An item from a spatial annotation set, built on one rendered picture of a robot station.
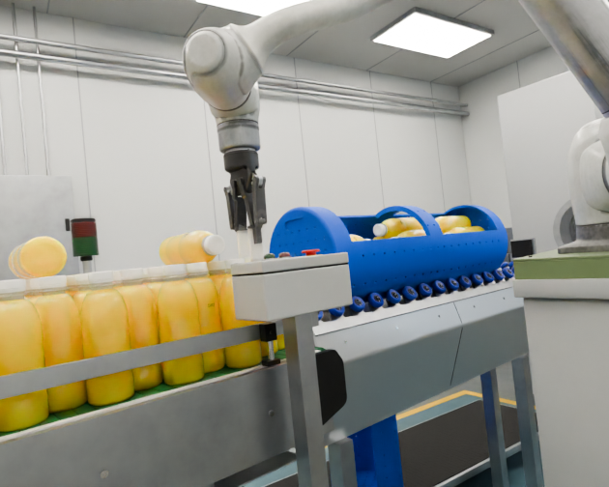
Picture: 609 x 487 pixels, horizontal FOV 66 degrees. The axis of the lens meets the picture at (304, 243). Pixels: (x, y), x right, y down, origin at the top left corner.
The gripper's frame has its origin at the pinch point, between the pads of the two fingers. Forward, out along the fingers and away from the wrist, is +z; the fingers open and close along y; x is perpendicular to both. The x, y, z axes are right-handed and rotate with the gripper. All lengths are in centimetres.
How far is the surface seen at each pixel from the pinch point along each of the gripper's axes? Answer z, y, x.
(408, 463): 98, 53, -106
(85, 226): -10, 45, 20
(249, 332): 16.7, -8.0, 7.3
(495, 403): 71, 18, -122
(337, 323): 20.7, 1.6, -24.5
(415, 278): 13, 2, -58
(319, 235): -1.6, 3.7, -23.4
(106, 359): 16.1, -8.2, 33.4
